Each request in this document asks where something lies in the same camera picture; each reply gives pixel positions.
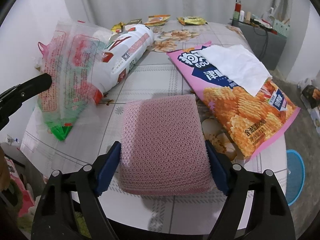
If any clear red-printed plastic bag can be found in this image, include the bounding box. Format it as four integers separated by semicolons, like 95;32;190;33
38;20;113;125

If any pink mesh sponge pad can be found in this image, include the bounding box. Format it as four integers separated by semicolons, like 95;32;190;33
119;94;214;196

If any blue plastic basin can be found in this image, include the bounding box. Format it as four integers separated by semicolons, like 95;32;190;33
285;150;305;206

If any green potato chip bag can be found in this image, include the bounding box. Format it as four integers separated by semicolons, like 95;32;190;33
46;122;73;141

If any floral tablecloth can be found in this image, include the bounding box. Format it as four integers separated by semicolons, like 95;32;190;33
20;19;288;235

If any pink orange chip bag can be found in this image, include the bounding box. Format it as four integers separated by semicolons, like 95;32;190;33
167;42;300;159

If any white red-capped drink bottle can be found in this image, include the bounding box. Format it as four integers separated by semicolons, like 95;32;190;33
91;24;154;103

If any small yellow snack packet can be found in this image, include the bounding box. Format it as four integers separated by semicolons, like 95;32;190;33
111;22;125;34

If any small white box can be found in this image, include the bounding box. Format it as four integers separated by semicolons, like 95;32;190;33
125;18;142;26

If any white paper napkin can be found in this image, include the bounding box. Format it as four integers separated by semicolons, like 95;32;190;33
199;45;272;96

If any orange snack packet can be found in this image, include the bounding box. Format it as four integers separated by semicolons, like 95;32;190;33
144;15;171;27

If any dark grey cabinet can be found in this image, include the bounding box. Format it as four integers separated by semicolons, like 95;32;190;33
232;20;287;70

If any mint green box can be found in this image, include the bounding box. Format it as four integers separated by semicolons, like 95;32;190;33
272;19;290;37

